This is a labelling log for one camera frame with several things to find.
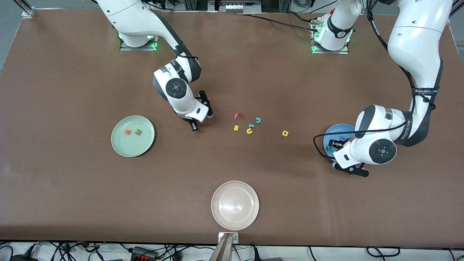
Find blue plate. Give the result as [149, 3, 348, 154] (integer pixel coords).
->
[323, 124, 357, 162]

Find green plate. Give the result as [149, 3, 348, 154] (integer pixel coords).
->
[111, 115, 156, 158]

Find white plate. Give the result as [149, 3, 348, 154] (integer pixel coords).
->
[211, 181, 260, 231]

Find metal equipment rack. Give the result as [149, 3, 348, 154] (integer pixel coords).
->
[183, 0, 292, 14]

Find grey metal pole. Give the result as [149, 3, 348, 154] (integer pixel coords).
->
[208, 233, 234, 261]

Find black power strip red switches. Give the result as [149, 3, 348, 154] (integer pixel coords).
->
[130, 246, 158, 261]

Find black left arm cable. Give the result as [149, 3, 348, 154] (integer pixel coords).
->
[312, 0, 435, 160]

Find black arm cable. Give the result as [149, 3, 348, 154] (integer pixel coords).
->
[170, 36, 200, 73]
[312, 0, 435, 160]

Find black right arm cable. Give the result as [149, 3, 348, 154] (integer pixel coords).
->
[170, 36, 200, 73]

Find looped black cable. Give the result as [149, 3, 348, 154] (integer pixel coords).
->
[366, 246, 401, 258]

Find long black table cable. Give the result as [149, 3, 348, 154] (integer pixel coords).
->
[236, 13, 319, 33]

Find short black table cable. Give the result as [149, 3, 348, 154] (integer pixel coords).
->
[286, 11, 319, 24]

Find aluminium frame post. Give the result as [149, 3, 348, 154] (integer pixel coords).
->
[14, 0, 36, 18]

